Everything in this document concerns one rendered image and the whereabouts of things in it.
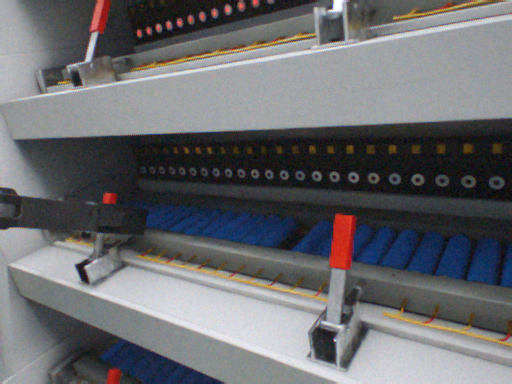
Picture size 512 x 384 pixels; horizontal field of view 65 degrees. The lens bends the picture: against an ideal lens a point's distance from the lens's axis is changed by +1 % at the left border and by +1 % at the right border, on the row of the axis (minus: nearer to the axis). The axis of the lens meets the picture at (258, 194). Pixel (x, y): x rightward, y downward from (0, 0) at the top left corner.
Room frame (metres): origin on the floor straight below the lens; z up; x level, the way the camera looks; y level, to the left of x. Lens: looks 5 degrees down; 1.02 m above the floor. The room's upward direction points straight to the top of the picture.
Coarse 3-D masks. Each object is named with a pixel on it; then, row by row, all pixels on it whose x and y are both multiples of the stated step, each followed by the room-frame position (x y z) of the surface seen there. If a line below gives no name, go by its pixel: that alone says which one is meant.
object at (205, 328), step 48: (96, 192) 0.58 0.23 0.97; (192, 192) 0.54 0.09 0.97; (240, 192) 0.49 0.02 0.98; (288, 192) 0.45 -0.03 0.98; (336, 192) 0.41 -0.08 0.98; (0, 240) 0.48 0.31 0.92; (48, 240) 0.51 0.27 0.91; (48, 288) 0.44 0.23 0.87; (96, 288) 0.39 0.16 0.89; (144, 288) 0.37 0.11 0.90; (192, 288) 0.36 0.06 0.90; (288, 288) 0.33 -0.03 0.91; (144, 336) 0.35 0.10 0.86; (192, 336) 0.30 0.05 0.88; (240, 336) 0.28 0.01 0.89; (288, 336) 0.27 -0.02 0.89; (384, 336) 0.26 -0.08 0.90
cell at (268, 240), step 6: (282, 222) 0.41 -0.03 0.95; (288, 222) 0.41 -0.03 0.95; (294, 222) 0.42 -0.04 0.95; (276, 228) 0.40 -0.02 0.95; (282, 228) 0.40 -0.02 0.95; (288, 228) 0.41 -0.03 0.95; (294, 228) 0.41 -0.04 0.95; (270, 234) 0.39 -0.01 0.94; (276, 234) 0.39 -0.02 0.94; (282, 234) 0.40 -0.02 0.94; (288, 234) 0.40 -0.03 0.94; (258, 240) 0.38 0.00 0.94; (264, 240) 0.38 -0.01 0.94; (270, 240) 0.38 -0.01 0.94; (276, 240) 0.39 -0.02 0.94; (282, 240) 0.39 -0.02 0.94; (264, 246) 0.37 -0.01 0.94; (270, 246) 0.38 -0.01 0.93; (276, 246) 0.39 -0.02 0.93
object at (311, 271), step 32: (192, 256) 0.39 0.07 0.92; (224, 256) 0.37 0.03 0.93; (256, 256) 0.34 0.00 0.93; (288, 256) 0.33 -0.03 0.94; (320, 256) 0.32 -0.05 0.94; (320, 288) 0.30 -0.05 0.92; (352, 288) 0.30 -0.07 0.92; (384, 288) 0.28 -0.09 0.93; (416, 288) 0.27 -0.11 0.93; (448, 288) 0.26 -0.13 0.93; (480, 288) 0.25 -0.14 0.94; (480, 320) 0.25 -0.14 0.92
